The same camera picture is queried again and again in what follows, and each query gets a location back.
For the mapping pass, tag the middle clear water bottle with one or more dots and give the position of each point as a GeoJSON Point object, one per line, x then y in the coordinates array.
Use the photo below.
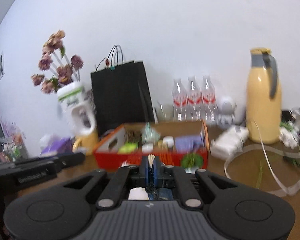
{"type": "Point", "coordinates": [194, 97]}

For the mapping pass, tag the clear plastic bag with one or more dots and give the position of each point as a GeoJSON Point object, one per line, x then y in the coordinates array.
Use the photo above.
{"type": "Point", "coordinates": [149, 134]}

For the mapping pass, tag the purple woven drawstring pouch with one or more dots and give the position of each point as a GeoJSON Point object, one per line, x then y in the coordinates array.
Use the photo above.
{"type": "Point", "coordinates": [188, 143]}

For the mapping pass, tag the orange cardboard box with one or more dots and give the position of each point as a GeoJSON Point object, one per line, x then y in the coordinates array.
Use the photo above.
{"type": "Point", "coordinates": [107, 155]}

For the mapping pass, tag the white scalloped bottle cap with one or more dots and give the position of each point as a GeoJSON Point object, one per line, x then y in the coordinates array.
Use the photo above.
{"type": "Point", "coordinates": [168, 141]}

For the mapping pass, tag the black paper shopping bag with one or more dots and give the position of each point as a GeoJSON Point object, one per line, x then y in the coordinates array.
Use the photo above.
{"type": "Point", "coordinates": [121, 92]}

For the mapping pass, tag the right clear water bottle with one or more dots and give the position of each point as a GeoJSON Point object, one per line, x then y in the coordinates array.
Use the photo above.
{"type": "Point", "coordinates": [209, 110]}

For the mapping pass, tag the bundle of toothpicks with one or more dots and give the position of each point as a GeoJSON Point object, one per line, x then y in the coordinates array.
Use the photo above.
{"type": "Point", "coordinates": [151, 159]}

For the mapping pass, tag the white green-labelled jug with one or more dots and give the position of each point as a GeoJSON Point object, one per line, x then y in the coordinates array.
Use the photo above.
{"type": "Point", "coordinates": [71, 98]}

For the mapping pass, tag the small green plant ornament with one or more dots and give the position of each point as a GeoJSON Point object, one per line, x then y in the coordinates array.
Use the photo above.
{"type": "Point", "coordinates": [191, 162]}

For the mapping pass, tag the white power bank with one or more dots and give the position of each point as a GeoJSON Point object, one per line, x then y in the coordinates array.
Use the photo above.
{"type": "Point", "coordinates": [229, 142]}

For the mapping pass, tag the clear water bottle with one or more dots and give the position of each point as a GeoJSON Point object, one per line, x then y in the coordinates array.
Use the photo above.
{"type": "Point", "coordinates": [179, 95]}
{"type": "Point", "coordinates": [194, 97]}
{"type": "Point", "coordinates": [209, 110]}

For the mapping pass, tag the white astronaut speaker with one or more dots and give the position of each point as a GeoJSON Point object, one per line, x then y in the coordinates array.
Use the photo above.
{"type": "Point", "coordinates": [226, 111]}

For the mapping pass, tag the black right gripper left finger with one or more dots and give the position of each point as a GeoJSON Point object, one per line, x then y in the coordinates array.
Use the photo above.
{"type": "Point", "coordinates": [124, 179]}

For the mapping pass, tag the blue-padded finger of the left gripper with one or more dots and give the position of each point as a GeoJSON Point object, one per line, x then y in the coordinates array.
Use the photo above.
{"type": "Point", "coordinates": [64, 160]}

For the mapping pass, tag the dried pink flower bouquet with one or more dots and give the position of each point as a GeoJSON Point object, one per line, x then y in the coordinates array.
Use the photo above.
{"type": "Point", "coordinates": [64, 70]}

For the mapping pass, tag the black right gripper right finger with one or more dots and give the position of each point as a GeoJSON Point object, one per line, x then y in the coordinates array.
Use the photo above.
{"type": "Point", "coordinates": [176, 179]}

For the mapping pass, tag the purple tissue pack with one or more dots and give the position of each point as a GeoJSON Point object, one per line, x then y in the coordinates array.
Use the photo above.
{"type": "Point", "coordinates": [51, 145]}

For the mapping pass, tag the green small packet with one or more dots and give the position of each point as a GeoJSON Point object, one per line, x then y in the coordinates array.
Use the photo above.
{"type": "Point", "coordinates": [128, 148]}

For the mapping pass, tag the white power strip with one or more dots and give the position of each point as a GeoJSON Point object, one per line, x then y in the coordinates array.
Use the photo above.
{"type": "Point", "coordinates": [289, 138]}

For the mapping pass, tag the clear glass cup with straw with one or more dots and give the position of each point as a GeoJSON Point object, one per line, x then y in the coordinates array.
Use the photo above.
{"type": "Point", "coordinates": [164, 112]}

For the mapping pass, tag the yellow thermos jug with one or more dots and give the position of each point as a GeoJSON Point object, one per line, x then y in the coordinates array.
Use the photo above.
{"type": "Point", "coordinates": [264, 96]}

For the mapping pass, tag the left clear water bottle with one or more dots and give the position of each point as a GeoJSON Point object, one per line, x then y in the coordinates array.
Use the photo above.
{"type": "Point", "coordinates": [179, 95]}

